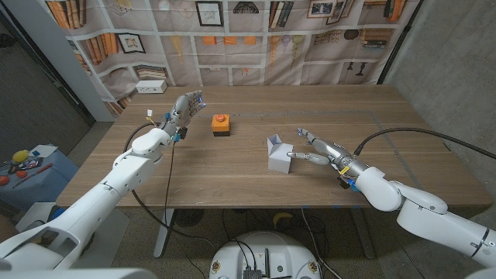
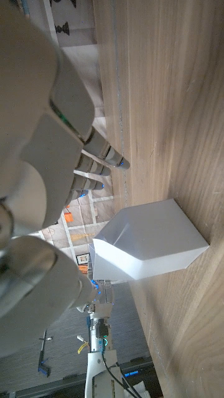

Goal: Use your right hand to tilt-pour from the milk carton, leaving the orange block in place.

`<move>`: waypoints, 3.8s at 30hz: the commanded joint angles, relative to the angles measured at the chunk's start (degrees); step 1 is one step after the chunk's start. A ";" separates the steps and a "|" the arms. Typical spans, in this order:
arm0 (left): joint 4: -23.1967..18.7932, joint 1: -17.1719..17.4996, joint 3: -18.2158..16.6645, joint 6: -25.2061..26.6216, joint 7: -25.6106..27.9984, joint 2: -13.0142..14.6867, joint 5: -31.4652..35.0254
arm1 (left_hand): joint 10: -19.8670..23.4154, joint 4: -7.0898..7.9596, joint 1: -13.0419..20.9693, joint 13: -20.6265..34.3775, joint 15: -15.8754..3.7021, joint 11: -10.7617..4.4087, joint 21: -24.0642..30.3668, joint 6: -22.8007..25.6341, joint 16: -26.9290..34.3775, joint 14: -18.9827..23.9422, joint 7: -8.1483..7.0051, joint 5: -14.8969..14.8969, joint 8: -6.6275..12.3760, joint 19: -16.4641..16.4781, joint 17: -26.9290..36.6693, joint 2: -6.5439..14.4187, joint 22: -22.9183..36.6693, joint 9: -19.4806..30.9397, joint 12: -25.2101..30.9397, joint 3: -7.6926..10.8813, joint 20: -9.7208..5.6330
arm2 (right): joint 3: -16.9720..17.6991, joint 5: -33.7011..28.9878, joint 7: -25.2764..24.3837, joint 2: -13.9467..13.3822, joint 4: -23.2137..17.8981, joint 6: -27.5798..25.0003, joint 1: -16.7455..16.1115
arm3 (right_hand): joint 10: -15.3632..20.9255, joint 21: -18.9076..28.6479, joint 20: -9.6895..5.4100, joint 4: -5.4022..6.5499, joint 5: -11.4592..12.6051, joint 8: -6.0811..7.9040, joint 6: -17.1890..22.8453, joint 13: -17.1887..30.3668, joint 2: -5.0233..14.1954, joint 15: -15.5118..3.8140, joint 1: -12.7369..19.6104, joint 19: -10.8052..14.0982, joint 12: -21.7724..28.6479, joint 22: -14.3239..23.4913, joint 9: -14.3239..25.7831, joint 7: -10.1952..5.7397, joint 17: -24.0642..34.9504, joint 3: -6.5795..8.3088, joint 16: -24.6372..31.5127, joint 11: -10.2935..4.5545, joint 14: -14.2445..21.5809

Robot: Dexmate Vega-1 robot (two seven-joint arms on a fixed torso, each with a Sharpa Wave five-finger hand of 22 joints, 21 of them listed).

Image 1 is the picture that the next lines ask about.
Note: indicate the orange block with red button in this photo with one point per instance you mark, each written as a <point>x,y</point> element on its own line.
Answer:
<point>221,124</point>

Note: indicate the blue floor item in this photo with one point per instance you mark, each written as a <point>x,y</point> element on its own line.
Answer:
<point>57,214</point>

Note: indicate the person's bare leg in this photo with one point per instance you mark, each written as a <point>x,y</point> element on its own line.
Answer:
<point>5,232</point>

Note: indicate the black backdrop stand pole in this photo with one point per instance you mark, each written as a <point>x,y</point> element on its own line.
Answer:
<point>399,42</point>

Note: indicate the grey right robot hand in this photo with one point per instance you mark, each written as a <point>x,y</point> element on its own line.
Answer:
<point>341,157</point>

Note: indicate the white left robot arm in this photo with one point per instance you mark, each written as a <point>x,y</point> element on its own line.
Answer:
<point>128,170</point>

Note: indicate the printed bookshelf backdrop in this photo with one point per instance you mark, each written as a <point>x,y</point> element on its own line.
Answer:
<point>248,58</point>

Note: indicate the white paper sheet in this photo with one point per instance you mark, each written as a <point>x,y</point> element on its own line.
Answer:
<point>44,150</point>

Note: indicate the black floor fan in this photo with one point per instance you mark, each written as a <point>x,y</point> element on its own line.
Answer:
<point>190,218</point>

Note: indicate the smartphone with colourful screen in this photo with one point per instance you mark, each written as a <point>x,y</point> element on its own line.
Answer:
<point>26,164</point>

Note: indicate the yellow banana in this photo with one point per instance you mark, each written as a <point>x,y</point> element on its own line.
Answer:
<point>282,216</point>

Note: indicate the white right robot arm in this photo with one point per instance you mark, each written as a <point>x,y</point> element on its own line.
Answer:
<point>422,213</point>

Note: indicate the red ball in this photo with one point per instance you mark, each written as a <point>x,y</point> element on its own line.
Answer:
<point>3,180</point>

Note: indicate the yellow lemon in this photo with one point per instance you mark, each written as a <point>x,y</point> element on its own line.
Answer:
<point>20,156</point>

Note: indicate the red pen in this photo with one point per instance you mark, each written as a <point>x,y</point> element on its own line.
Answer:
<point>33,175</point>

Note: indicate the white power strip box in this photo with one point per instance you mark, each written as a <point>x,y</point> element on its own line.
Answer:
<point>151,87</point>

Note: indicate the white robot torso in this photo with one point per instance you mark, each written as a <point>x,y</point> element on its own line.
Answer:
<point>267,252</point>

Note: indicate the white table leg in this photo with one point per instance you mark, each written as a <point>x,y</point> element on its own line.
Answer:
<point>364,240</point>
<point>162,242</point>

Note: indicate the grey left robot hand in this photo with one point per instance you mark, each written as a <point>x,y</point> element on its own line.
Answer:
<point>184,112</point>

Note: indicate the white milk carton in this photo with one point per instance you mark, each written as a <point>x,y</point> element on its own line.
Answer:
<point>281,159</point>

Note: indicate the blue side table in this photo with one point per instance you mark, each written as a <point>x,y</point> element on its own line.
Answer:
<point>42,186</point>

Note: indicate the small orange fruit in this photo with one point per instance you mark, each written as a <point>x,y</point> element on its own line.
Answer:
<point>21,174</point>

